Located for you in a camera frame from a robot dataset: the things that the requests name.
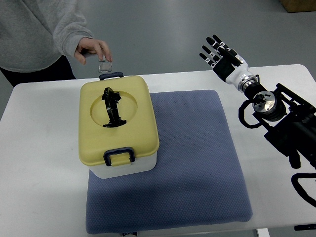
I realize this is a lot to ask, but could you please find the lower metal floor plate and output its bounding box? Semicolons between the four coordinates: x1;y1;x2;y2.
98;62;112;73

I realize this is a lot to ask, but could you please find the person's grey sweater torso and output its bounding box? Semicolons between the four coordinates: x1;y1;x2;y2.
0;0;65;73

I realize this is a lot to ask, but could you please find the yellow box lid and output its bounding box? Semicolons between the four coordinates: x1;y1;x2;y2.
79;76;159;166

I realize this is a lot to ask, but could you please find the white storage box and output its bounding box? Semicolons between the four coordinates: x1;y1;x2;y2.
89;152;157;179

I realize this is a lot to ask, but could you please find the black cable loop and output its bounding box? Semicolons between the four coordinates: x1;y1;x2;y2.
291;173;316;208

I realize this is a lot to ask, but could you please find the person's bare hand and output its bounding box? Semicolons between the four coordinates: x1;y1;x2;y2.
74;38;113;65

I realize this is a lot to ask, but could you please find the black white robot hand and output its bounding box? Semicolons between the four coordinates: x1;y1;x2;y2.
199;35;258;93

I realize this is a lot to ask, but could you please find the metal floor plate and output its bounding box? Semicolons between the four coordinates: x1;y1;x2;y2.
98;62;112;73
98;56;107;62

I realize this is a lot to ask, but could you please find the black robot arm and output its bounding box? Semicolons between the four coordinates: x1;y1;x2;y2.
238;82;316;169

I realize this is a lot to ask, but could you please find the upper metal floor plate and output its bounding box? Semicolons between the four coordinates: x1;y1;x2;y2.
98;56;107;62

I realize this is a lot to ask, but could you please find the blue cushion mat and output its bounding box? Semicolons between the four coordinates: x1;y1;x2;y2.
86;90;252;234

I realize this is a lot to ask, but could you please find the grey sweater sleeve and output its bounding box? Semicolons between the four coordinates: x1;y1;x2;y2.
53;0;93;56

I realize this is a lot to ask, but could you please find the cardboard box corner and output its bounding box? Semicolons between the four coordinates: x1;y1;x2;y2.
279;0;316;13

